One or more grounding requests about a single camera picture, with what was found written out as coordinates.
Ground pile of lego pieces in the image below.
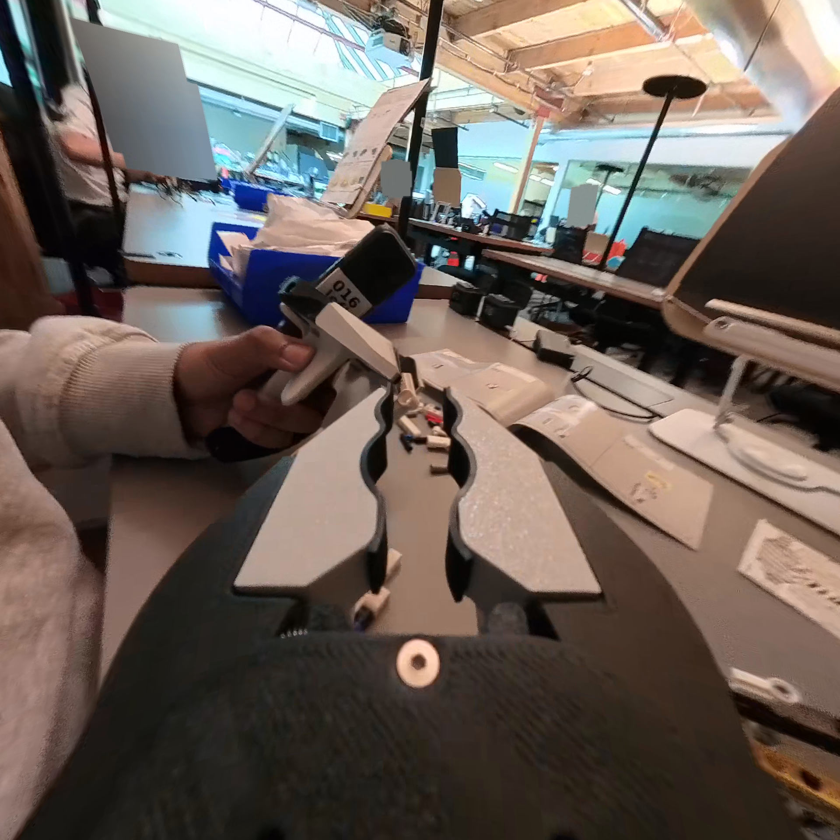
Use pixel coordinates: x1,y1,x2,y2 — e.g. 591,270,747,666
394,371,462,475

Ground blue plastic bin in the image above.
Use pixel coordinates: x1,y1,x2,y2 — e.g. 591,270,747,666
209,222,424,327

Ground person's left forearm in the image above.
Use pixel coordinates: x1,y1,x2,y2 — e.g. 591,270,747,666
0,315,211,475

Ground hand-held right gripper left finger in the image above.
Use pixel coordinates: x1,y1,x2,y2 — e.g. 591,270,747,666
234,387,395,599

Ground open lego instruction booklet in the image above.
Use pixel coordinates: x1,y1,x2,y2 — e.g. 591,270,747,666
410,351,714,550

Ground black floor lamp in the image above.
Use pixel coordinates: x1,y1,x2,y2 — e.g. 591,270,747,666
616,75,710,232

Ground dark computer monitor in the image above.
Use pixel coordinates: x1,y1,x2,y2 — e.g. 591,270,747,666
661,85,840,389

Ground ceiling projector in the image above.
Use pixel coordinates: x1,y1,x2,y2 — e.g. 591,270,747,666
364,16,416,59

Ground person's left hand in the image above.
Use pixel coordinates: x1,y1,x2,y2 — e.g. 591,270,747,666
174,325,329,454

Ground white yellow lego airplane model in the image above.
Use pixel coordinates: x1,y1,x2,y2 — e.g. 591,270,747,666
728,666,840,840

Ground leaning printed display board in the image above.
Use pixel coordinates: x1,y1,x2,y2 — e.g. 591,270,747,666
320,79,435,210

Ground black office chair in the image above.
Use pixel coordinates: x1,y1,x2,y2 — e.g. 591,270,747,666
617,226,701,291

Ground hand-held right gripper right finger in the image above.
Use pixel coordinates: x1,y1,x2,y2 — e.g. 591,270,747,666
443,387,603,601

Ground white plastic bags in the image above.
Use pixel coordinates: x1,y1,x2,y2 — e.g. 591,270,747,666
223,193,376,271

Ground dark grey flat device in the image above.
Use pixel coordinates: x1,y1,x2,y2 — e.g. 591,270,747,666
571,366,677,418

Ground white monitor stand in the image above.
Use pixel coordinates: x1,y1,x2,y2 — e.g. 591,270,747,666
648,298,840,514

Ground black white sticker sheet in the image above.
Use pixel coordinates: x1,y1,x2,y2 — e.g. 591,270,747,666
738,518,840,643

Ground black power adapter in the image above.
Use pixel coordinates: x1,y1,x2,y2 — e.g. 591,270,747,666
533,328,576,370

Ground black cable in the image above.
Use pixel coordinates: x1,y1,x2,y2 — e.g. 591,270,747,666
570,366,660,422

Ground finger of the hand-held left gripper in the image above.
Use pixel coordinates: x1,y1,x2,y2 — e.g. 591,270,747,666
320,305,401,383

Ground wooden desk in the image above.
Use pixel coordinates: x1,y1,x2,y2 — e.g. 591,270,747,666
407,217,665,311

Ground small white lego assembly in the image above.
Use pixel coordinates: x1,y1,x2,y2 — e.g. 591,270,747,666
351,548,403,632

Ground brown wooden panel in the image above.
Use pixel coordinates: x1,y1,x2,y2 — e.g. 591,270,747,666
0,131,67,330

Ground black vertical pole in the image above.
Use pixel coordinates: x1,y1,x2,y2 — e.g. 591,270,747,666
399,0,448,245

